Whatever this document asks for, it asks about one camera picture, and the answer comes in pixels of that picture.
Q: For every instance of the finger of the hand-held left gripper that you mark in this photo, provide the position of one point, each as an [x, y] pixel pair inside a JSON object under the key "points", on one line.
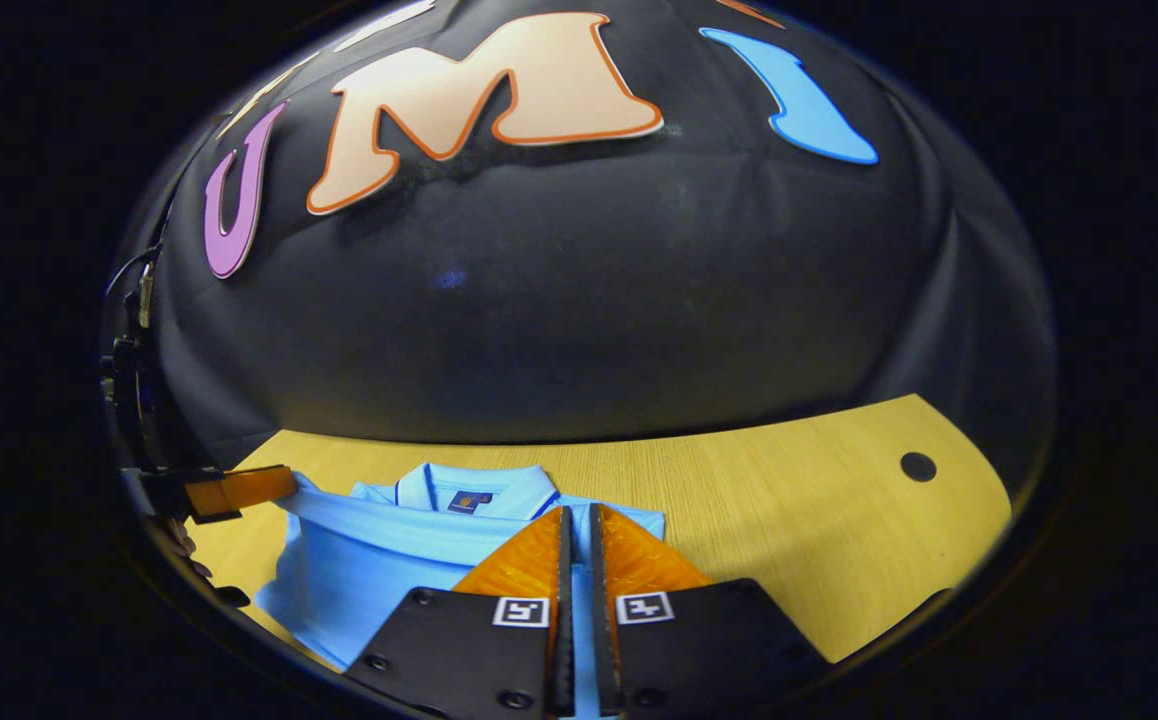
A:
{"points": [[244, 488]]}

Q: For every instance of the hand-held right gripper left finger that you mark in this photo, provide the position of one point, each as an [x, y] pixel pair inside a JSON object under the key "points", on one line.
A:
{"points": [[459, 650]]}

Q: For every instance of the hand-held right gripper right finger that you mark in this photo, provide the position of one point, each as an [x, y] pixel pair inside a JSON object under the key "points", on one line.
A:
{"points": [[709, 640]]}

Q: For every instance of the light blue polo T-shirt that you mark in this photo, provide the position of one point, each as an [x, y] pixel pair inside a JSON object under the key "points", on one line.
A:
{"points": [[379, 570]]}

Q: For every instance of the black round table grommet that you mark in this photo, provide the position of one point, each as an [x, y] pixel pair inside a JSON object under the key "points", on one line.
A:
{"points": [[918, 466], [232, 596]]}

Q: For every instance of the black backdrop cloth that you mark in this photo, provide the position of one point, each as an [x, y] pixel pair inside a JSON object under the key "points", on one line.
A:
{"points": [[589, 300]]}

